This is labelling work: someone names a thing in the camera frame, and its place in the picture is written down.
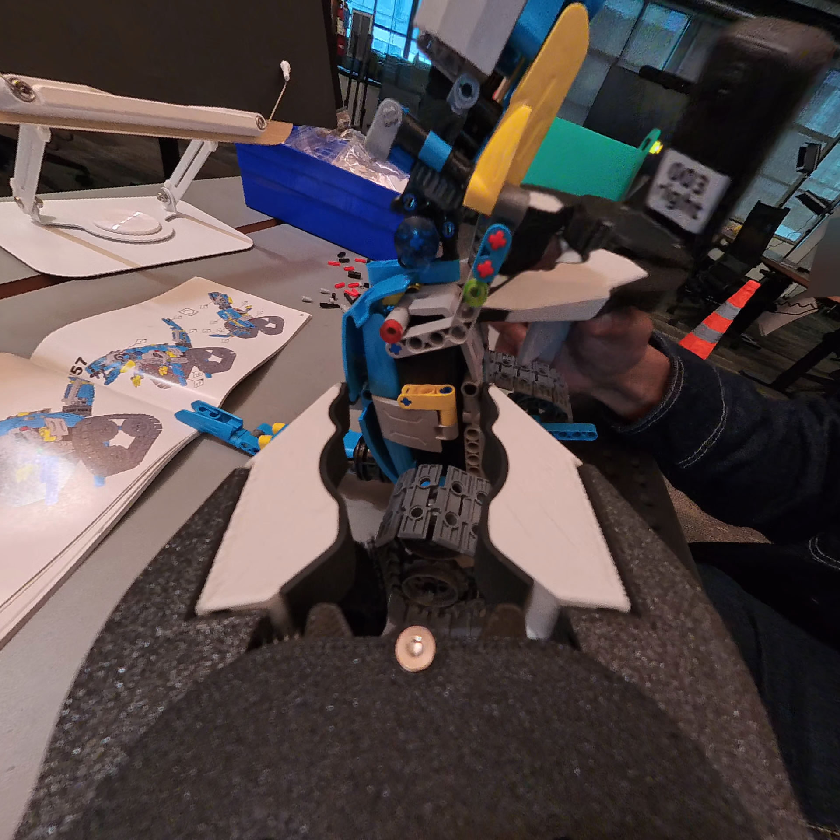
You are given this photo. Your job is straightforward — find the black board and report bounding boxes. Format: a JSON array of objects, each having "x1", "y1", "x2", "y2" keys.
[{"x1": 0, "y1": 0, "x2": 342, "y2": 142}]

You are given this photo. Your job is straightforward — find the person's right hand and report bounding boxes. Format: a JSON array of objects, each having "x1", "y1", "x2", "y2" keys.
[{"x1": 492, "y1": 307, "x2": 672, "y2": 422}]

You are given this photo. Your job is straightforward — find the blue toy robot arm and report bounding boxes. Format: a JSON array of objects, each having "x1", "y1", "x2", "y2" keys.
[{"x1": 174, "y1": 400, "x2": 290, "y2": 457}]

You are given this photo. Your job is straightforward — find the person's right forearm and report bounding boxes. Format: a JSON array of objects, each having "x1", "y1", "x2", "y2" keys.
[{"x1": 616, "y1": 331, "x2": 840, "y2": 547}]

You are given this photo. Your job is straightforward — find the person's dark jeans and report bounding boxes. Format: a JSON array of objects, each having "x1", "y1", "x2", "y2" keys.
[{"x1": 689, "y1": 535, "x2": 840, "y2": 829}]

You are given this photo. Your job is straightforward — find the white folding laptop stand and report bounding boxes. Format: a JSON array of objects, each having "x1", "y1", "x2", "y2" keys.
[{"x1": 0, "y1": 72, "x2": 293, "y2": 280}]

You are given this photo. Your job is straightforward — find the grey desk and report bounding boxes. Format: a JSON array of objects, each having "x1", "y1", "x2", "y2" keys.
[{"x1": 0, "y1": 176, "x2": 775, "y2": 840}]

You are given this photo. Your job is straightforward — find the pile of small block pieces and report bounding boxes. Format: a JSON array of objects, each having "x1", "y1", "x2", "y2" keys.
[{"x1": 302, "y1": 249, "x2": 376, "y2": 311}]

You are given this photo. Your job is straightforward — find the clear plastic parts bags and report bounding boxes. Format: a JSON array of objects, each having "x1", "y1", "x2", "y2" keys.
[{"x1": 287, "y1": 123, "x2": 409, "y2": 186}]

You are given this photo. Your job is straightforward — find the open instruction booklet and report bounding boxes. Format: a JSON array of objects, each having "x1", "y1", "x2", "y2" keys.
[{"x1": 0, "y1": 276, "x2": 312, "y2": 647}]

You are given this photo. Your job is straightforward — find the orange traffic cone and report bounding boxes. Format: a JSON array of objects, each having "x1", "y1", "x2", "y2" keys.
[{"x1": 679, "y1": 279, "x2": 762, "y2": 361}]

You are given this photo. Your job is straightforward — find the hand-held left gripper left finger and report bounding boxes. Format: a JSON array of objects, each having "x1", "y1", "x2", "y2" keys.
[{"x1": 196, "y1": 382, "x2": 358, "y2": 618}]

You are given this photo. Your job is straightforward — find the blue plastic bin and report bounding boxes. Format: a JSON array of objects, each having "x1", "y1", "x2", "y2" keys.
[{"x1": 235, "y1": 125, "x2": 421, "y2": 260}]

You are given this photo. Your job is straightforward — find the teal plastic bin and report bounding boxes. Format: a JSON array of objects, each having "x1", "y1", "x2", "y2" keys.
[{"x1": 521, "y1": 118, "x2": 662, "y2": 206}]

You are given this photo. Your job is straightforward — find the blue grey block toy robot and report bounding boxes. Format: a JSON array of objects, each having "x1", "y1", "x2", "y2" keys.
[{"x1": 340, "y1": 0, "x2": 599, "y2": 634}]

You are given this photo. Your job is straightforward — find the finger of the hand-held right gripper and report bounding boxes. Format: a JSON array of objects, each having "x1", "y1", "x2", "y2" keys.
[
  {"x1": 499, "y1": 185, "x2": 611, "y2": 265},
  {"x1": 484, "y1": 248, "x2": 649, "y2": 370}
]

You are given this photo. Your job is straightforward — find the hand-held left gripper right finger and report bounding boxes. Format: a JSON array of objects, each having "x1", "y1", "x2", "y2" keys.
[{"x1": 478, "y1": 386, "x2": 632, "y2": 641}]

